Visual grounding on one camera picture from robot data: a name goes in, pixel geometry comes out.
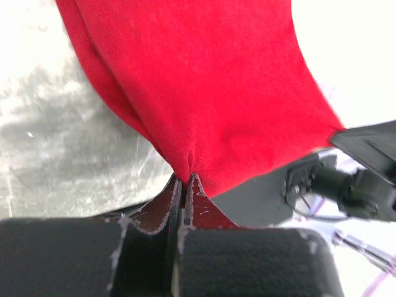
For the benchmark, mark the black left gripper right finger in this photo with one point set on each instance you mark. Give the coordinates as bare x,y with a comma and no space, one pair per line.
216,257

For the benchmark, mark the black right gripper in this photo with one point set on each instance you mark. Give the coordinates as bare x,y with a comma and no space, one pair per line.
363,194

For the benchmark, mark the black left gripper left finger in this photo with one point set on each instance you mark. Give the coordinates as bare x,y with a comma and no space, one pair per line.
124,253

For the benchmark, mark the aluminium frame rail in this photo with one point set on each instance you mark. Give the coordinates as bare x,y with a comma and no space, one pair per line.
374,255

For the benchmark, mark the red t shirt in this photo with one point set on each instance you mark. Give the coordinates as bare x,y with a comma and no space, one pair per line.
219,88

